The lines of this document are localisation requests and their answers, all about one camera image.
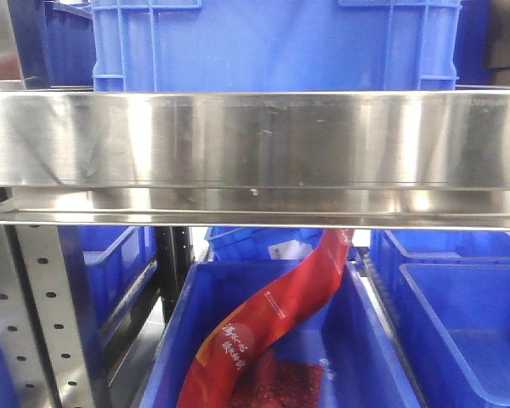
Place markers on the blue bin rear centre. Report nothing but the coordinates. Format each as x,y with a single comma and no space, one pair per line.
240,243

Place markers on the blue bin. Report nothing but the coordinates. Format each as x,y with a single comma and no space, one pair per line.
240,243
346,337
454,324
390,248
114,257

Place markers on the blue bin rear right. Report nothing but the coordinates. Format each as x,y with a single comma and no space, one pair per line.
390,248

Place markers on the blue bin lower left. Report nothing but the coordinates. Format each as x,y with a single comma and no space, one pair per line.
114,257

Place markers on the blue bin lower centre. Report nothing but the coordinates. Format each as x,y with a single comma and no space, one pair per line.
346,337

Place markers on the blue bin lower right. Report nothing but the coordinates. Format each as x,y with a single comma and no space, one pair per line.
454,324

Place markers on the stainless steel shelf rack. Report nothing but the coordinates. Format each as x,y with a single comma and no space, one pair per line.
369,159

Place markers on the red snack bag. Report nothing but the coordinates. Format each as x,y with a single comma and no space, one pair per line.
265,317

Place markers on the large blue crate upper shelf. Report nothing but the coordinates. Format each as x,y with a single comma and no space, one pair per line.
274,46

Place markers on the perforated steel upright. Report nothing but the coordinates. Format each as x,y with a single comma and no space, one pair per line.
48,331

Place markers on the blue crate upper left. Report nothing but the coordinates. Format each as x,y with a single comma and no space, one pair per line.
70,46

